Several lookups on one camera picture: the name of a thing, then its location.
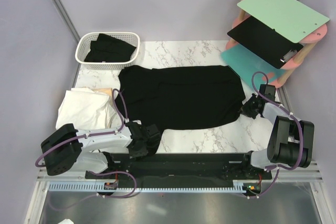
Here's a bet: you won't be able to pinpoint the white paper scrap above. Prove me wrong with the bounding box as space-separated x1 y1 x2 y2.
58 219 74 224

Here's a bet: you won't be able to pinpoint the green mint board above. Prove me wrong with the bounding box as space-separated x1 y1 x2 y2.
237 0 330 43

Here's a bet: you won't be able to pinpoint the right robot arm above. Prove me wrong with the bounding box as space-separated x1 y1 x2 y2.
240 84 314 179

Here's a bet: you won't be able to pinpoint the teal cutting board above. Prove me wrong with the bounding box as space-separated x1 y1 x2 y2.
221 45 286 88

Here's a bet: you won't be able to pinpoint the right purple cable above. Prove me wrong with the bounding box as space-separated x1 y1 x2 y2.
243 71 307 200

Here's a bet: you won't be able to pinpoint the white plastic laundry basket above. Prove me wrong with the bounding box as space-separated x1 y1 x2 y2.
75 31 140 70

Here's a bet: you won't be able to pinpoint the folded white t shirt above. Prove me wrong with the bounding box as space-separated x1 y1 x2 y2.
56 88 113 130

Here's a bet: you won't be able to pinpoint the pink wooden shelf rack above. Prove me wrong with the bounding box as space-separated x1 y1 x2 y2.
221 0 329 88

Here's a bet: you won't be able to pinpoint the black clipboard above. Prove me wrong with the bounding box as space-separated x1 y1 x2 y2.
227 16 303 69

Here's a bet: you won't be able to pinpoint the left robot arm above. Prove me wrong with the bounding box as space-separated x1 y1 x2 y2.
41 121 161 178

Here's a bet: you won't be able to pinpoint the white slotted cable duct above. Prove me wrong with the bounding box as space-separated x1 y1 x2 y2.
48 181 246 193

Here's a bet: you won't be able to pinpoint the black t shirt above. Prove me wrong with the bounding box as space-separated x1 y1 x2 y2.
115 66 246 132

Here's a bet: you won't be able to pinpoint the black t shirts in basket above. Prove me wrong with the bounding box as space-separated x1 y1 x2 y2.
84 34 136 63

